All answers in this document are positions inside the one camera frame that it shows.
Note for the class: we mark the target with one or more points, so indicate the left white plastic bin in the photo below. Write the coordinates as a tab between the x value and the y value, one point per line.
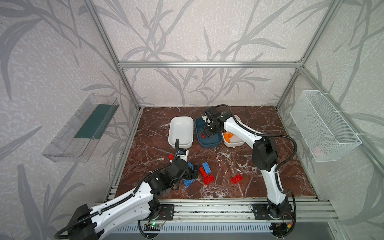
181	128

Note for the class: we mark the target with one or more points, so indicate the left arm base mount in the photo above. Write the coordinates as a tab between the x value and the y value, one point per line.
165	213

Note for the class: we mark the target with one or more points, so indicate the clear wall shelf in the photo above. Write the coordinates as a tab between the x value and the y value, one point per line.
79	137

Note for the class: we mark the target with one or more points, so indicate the blue brick upside down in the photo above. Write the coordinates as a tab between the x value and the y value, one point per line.
187	183

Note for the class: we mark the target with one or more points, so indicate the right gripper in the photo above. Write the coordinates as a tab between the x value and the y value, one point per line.
210	127

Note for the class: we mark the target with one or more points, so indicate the right white plastic bin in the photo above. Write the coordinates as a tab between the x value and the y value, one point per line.
235	142

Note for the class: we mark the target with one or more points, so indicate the white plastic bin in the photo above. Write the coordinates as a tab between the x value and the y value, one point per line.
181	128
235	142

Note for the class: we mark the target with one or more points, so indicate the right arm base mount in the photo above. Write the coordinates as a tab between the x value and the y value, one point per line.
264	212

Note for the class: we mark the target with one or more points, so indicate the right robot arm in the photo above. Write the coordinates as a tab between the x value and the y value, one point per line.
264	154

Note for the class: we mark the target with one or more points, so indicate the white wire basket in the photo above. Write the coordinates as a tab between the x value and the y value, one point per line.
327	134

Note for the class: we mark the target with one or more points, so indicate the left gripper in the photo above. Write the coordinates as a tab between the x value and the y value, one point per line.
193	172

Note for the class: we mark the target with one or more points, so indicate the blue brick centre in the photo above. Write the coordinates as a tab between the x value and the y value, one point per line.
191	165

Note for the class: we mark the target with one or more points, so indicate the teal plastic bin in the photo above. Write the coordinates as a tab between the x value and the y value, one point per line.
208	142

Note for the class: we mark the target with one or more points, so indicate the green circuit board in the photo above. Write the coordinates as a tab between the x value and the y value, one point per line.
152	227

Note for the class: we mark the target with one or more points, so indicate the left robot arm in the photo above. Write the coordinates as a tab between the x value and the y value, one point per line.
140	203

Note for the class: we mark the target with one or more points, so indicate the blue brick on red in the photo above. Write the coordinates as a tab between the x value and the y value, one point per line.
206	168

